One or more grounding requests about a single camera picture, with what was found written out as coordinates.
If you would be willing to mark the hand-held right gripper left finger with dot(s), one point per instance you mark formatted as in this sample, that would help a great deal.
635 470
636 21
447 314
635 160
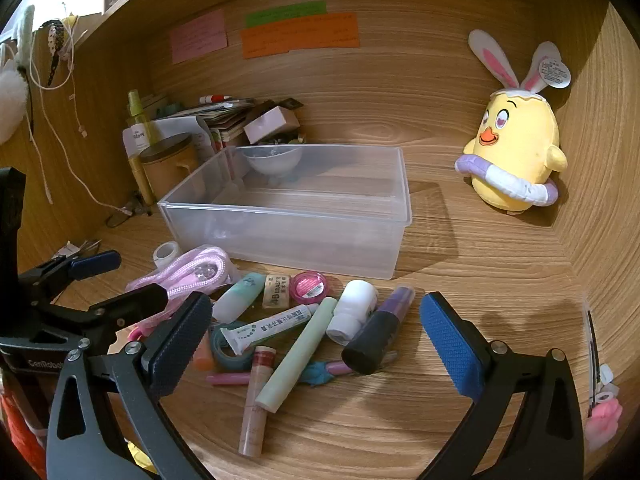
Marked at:
180 345

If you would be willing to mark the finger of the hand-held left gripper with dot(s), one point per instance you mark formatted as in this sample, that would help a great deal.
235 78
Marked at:
95 264
135 301

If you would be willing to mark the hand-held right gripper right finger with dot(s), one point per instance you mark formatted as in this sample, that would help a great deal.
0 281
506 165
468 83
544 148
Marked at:
450 345

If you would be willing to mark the white and green ointment tube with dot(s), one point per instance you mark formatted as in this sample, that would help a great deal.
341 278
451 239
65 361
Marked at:
270 327

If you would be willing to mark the pale pink long tube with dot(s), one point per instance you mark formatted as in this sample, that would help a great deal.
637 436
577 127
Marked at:
256 400

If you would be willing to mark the light green stick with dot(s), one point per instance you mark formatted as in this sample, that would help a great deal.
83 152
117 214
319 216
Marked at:
297 355

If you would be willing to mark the blue and pink clip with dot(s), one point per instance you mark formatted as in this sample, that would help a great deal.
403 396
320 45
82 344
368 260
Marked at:
315 374

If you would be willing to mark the clear plastic storage box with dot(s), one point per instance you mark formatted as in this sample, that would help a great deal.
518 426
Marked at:
300 220

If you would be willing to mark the small orange item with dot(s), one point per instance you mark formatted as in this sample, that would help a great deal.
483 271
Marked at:
202 355

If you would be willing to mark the white printed packet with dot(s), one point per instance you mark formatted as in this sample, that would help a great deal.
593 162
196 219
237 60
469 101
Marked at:
67 251

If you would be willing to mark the pink plastic hook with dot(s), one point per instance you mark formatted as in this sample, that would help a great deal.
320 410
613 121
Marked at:
136 333

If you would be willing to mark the teal tape roll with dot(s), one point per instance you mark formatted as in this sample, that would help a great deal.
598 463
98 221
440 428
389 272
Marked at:
220 352

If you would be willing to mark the white tape roll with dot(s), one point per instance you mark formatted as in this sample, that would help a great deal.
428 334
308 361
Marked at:
165 255

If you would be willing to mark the pink pen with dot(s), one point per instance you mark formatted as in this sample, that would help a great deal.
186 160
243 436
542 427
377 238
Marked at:
227 378

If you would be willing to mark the mint green squeeze tube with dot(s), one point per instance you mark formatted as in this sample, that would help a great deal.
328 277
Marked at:
237 297

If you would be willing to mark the purple bottle with black cap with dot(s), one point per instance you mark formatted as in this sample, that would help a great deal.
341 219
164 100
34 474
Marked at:
375 332

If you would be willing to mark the tan slim tube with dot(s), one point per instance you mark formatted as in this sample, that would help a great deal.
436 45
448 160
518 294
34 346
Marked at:
141 180

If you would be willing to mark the small white bottle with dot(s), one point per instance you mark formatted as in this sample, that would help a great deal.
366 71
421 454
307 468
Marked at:
352 310

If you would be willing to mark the beige eraser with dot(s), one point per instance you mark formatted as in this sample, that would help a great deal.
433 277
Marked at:
276 291

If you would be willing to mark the person's orange garment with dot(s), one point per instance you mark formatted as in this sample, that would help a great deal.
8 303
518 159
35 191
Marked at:
17 430

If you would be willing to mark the brown lidded mug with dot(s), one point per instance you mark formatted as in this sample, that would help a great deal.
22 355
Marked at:
165 170

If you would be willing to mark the pink round compact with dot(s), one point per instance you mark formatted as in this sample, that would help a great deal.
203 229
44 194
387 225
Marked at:
310 285

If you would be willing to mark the green spray bottle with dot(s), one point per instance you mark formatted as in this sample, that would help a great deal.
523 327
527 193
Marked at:
136 117

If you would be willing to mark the white paper sheet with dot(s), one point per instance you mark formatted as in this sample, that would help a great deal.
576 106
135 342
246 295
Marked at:
190 130

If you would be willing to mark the teal plastic item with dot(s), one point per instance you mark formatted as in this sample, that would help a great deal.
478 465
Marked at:
166 109

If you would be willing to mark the pink fluffy item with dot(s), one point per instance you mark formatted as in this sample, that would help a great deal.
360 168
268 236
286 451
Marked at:
602 425

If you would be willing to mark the white fluffy plush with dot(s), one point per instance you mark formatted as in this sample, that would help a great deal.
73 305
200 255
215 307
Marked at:
10 95

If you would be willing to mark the clear plastic bowl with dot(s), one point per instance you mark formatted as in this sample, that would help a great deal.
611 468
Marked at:
272 160

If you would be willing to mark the stack of books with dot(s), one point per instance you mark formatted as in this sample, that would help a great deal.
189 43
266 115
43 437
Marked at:
225 115

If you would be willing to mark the red and white pen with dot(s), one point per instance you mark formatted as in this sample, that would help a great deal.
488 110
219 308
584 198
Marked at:
216 99

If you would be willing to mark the yellow bunny plush toy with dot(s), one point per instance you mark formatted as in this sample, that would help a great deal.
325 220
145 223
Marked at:
515 145

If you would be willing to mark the small pink box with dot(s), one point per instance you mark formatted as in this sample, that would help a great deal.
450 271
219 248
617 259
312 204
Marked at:
270 125

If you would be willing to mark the pile of small trinkets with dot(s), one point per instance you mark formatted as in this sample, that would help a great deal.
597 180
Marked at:
287 137

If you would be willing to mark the dotted hair band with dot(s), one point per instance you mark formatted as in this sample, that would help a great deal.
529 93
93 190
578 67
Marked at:
55 40

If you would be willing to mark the pink paper note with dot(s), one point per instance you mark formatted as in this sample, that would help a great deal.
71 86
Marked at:
197 37

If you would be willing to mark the orange paper note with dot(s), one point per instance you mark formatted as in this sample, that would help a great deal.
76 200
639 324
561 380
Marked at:
300 37

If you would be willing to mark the green paper note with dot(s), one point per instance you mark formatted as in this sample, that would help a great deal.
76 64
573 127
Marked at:
285 14

